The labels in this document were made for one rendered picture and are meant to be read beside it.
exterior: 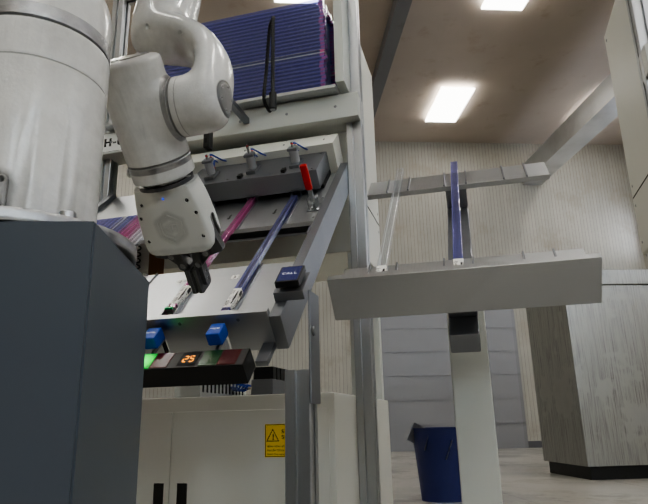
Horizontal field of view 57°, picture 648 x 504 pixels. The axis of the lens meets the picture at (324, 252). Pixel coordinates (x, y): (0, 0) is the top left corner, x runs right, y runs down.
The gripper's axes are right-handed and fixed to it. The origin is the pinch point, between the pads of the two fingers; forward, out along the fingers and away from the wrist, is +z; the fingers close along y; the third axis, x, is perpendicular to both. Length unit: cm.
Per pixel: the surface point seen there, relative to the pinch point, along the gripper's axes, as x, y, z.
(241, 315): 2.2, 3.8, 8.5
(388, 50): 888, -64, 101
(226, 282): 16.5, -4.3, 10.2
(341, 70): 82, 11, -12
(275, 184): 56, -5, 7
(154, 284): 18.2, -19.6, 10.2
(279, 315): 2.3, 9.8, 9.0
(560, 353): 433, 109, 348
